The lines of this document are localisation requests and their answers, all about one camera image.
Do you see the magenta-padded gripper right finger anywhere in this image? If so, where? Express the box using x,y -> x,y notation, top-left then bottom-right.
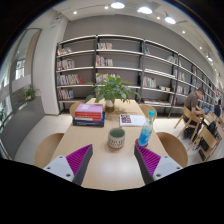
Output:
133,144 -> 184,185

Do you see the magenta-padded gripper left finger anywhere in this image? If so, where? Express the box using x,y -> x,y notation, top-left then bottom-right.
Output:
43,143 -> 94,187

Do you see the clear blue-capped drink bottle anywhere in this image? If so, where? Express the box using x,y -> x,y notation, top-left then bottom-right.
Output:
137,110 -> 157,148

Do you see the navy blue book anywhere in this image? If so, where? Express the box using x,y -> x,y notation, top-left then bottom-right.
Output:
72,112 -> 106,128

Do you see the patterned ceramic mug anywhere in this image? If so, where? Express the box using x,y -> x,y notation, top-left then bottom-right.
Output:
107,127 -> 127,150

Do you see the red book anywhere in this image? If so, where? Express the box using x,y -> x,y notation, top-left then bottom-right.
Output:
74,111 -> 104,119
73,114 -> 104,123

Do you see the open white booklet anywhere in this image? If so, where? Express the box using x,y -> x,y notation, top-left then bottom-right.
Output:
118,113 -> 148,128

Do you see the pink book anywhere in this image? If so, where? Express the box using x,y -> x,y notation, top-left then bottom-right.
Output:
74,103 -> 104,115

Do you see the group of wooden chairs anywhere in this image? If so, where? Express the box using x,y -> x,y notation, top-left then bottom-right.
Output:
173,105 -> 224,163

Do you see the black backpack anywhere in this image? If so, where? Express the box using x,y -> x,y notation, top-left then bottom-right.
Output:
205,120 -> 218,138

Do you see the person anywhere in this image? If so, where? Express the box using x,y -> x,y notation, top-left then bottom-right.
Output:
183,87 -> 206,139
213,98 -> 223,118

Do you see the open laptop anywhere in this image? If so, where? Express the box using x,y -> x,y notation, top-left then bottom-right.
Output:
202,105 -> 212,116

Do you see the small green potted plant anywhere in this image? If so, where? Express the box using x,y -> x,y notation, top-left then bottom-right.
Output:
23,84 -> 42,103

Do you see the group of ceiling lights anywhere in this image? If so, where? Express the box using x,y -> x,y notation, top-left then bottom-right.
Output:
71,0 -> 214,64

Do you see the grey wall shelf unit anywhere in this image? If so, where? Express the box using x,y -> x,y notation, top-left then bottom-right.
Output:
55,34 -> 221,118

